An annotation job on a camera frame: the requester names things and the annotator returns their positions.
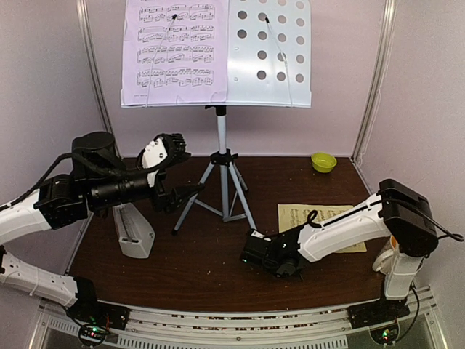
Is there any green bowl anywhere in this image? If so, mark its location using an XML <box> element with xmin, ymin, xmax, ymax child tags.
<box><xmin>311</xmin><ymin>152</ymin><xmax>337</xmax><ymax>174</ymax></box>

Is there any purple sheet music page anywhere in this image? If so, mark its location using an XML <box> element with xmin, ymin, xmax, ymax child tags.
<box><xmin>121</xmin><ymin>1</ymin><xmax>229</xmax><ymax>108</ymax></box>

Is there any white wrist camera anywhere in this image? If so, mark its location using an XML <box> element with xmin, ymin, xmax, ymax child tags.
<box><xmin>136</xmin><ymin>133</ymin><xmax>191</xmax><ymax>188</ymax></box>
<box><xmin>240</xmin><ymin>230</ymin><xmax>272</xmax><ymax>265</ymax></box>

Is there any white metronome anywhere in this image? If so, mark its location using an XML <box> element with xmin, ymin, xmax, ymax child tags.
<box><xmin>113</xmin><ymin>204</ymin><xmax>155</xmax><ymax>259</ymax></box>

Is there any aluminium front rail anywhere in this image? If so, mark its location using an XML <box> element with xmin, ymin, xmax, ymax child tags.
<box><xmin>36</xmin><ymin>286</ymin><xmax>440</xmax><ymax>349</ymax></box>

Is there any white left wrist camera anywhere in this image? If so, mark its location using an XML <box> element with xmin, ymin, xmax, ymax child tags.
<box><xmin>136</xmin><ymin>133</ymin><xmax>191</xmax><ymax>188</ymax></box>

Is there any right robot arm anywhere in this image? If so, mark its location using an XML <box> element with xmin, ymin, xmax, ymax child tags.
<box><xmin>262</xmin><ymin>179</ymin><xmax>439</xmax><ymax>321</ymax></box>

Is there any white mug orange inside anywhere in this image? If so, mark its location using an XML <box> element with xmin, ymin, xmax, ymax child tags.
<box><xmin>372</xmin><ymin>236</ymin><xmax>397</xmax><ymax>275</ymax></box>

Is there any white folding music stand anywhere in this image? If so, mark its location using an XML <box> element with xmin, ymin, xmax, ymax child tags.
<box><xmin>130</xmin><ymin>1</ymin><xmax>312</xmax><ymax>228</ymax></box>

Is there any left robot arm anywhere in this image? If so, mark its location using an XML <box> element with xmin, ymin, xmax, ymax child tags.
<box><xmin>1</xmin><ymin>131</ymin><xmax>204</xmax><ymax>323</ymax></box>

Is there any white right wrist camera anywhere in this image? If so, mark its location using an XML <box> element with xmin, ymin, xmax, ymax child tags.
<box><xmin>240</xmin><ymin>230</ymin><xmax>272</xmax><ymax>265</ymax></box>

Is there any yellow sheet music page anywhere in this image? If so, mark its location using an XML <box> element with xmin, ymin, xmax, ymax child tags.
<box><xmin>278</xmin><ymin>204</ymin><xmax>352</xmax><ymax>233</ymax></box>

